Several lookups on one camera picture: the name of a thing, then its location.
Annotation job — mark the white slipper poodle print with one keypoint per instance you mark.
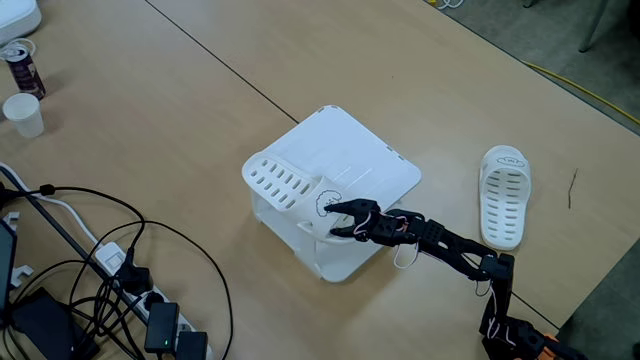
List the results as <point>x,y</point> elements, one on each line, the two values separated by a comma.
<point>300,205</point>

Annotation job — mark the white slipper cloud print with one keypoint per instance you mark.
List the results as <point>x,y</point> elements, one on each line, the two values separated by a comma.
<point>502,240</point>

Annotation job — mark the white two-tier shoe rack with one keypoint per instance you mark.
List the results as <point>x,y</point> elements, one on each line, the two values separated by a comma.
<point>370,165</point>

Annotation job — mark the black plug-in adapter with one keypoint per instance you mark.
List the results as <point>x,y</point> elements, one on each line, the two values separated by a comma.
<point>192,347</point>

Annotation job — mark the black adapter green light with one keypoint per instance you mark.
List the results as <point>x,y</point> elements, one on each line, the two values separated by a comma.
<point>161,325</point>

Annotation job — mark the white power strip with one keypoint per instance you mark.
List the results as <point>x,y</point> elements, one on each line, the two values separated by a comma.
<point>111,257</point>

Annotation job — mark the grey chair leg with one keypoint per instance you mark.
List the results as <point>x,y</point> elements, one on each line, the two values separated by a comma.
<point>592,30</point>

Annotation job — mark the black power brick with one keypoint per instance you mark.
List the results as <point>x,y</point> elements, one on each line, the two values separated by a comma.
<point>45,325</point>

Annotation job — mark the white paper cup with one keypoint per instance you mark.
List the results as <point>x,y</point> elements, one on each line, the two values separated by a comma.
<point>24,117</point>

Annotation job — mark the dark laptop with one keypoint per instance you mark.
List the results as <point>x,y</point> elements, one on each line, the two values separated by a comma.
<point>6,260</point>

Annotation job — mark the purple drink can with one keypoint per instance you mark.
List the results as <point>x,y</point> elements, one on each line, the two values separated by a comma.
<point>25,75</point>

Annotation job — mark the white flat box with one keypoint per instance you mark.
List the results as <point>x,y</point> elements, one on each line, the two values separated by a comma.
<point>15,17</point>

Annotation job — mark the black wall plug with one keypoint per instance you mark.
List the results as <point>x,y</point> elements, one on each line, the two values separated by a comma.
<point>134,277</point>

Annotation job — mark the white printed bracket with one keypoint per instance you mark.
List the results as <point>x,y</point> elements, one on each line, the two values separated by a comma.
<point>11,220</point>
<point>22,276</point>

